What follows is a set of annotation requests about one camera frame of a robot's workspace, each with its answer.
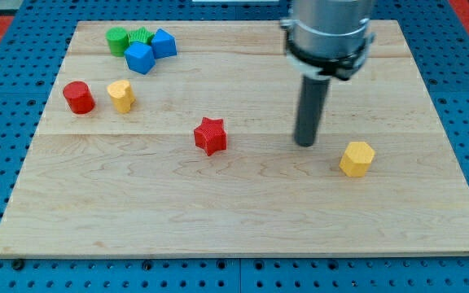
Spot red star block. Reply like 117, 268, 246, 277
194, 117, 227, 156

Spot blue cube block rear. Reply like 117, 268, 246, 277
151, 28, 178, 59

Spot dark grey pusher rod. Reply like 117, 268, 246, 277
293, 76, 330, 147

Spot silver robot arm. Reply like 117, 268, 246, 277
280, 0, 375, 147

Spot blue cube block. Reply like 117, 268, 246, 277
151, 28, 178, 59
125, 42, 156, 74

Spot green cylinder block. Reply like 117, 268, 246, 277
105, 27, 129, 57

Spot red cylinder block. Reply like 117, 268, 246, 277
63, 81, 95, 114

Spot blue cube block front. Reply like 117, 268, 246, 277
125, 42, 156, 74

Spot light wooden board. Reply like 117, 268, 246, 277
0, 20, 469, 259

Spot yellow heart block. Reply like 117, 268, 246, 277
107, 80, 136, 114

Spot green star block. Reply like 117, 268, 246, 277
128, 27, 155, 45

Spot yellow hexagon block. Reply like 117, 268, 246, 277
339, 142, 375, 177

